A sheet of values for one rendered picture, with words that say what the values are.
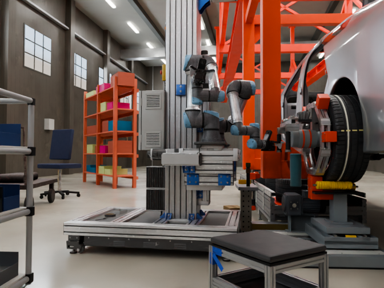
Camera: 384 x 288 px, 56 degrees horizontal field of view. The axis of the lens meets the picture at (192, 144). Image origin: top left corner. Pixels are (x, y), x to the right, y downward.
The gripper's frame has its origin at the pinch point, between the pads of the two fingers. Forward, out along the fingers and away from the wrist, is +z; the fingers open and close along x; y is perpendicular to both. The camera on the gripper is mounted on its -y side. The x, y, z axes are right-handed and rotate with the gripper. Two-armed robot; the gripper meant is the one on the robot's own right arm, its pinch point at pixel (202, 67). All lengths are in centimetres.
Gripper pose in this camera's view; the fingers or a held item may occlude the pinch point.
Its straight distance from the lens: 213.7
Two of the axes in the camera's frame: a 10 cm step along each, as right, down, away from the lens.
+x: -9.9, -1.4, -0.8
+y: -1.4, 9.9, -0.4
